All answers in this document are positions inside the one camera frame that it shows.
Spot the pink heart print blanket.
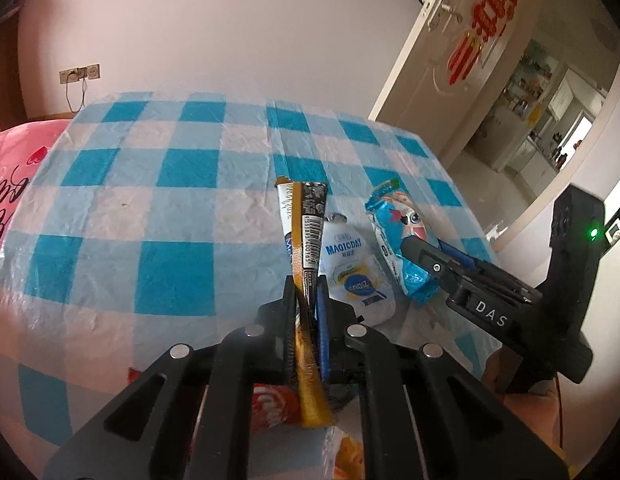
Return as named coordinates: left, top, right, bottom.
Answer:
left=0, top=120, right=75, bottom=286

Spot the thin socket cable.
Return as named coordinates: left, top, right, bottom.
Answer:
left=64, top=77, right=88, bottom=113

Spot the blue cartoon snack wrapper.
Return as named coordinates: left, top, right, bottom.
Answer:
left=365, top=177, right=443, bottom=306

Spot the wall switch panel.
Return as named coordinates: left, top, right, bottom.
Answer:
left=604, top=212, right=620, bottom=251

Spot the orange thin cable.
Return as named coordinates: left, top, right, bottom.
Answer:
left=554, top=372, right=566, bottom=448

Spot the blue white checkered tablecloth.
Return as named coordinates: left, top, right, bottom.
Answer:
left=0, top=91, right=501, bottom=480

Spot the silver door handle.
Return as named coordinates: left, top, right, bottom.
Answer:
left=422, top=0, right=463, bottom=31

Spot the wall socket strip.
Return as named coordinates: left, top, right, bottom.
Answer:
left=58, top=63, right=101, bottom=84

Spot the red orange wrapper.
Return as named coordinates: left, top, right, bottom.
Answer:
left=252, top=384, right=303, bottom=433

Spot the red door decoration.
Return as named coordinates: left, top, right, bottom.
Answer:
left=447, top=0, right=521, bottom=86

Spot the person's right forearm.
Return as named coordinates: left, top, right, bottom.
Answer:
left=502, top=392, right=563, bottom=463

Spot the white drink pouch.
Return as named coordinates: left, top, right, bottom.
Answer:
left=317, top=212, right=395, bottom=326

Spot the white door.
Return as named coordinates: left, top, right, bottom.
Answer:
left=368, top=0, right=546, bottom=158

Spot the white kitchen counter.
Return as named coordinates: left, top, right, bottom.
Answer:
left=490, top=130, right=536, bottom=171

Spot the yellow orange wrapper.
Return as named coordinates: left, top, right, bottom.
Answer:
left=335, top=435, right=367, bottom=480

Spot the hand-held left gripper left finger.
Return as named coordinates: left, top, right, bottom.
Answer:
left=42, top=275, right=311, bottom=480

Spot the gold black stick packet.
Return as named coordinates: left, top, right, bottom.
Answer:
left=276, top=177, right=335, bottom=428

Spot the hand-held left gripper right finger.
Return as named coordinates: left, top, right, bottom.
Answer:
left=312, top=277, right=568, bottom=480

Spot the kitchen shelf with jars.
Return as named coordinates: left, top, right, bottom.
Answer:
left=502, top=42, right=561, bottom=123

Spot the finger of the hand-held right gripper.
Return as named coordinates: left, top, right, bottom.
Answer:
left=437, top=240, right=531, bottom=293
left=400, top=237, right=471, bottom=301

